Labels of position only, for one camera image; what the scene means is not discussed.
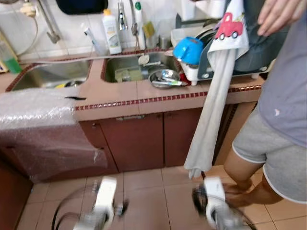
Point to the yellow plastic bowl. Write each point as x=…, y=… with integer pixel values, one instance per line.
x=60, y=86

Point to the person's hand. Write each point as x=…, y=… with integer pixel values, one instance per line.
x=283, y=14

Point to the maroon cabinet door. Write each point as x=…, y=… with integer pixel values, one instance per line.
x=180, y=134
x=129, y=141

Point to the grey towel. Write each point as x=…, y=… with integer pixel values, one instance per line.
x=211, y=120

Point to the black tape strip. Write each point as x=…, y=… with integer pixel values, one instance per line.
x=76, y=97

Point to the white dish rack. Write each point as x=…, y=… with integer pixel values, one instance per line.
x=191, y=74

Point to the steel plate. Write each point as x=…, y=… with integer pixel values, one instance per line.
x=163, y=76

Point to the clear bubble wrap sheet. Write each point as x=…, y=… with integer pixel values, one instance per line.
x=38, y=110

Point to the green plastic tray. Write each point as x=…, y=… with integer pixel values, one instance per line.
x=128, y=74

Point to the person in grey shorts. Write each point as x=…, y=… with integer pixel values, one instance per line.
x=288, y=86

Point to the steel sink basin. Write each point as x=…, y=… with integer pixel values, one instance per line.
x=43, y=72
x=120, y=62

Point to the blue bowl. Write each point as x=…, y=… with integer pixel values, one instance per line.
x=188, y=50

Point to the white ladle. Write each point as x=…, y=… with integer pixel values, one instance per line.
x=143, y=59

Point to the dark grey wok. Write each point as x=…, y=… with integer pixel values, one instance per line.
x=261, y=55

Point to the white cloth red car print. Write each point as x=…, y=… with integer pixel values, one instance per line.
x=237, y=45

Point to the steel cup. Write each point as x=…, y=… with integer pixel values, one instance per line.
x=165, y=41

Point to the clear spray bottle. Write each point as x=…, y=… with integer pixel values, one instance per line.
x=93, y=42

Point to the white dish soap bottle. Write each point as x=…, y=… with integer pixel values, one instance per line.
x=112, y=36

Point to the olive sponge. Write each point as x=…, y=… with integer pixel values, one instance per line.
x=149, y=29

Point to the green dish soap bottle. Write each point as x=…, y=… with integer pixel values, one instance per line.
x=12, y=64

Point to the white bottle green cap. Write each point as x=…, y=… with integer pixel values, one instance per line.
x=139, y=24

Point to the chrome sink faucet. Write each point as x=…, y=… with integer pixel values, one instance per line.
x=122, y=14

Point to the beige tap fitting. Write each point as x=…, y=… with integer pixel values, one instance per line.
x=29, y=8

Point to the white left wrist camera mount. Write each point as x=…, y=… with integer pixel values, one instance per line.
x=105, y=199

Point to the grey wall tap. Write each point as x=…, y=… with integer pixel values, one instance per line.
x=50, y=28

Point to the black rounded wall fixture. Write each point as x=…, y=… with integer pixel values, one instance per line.
x=81, y=5

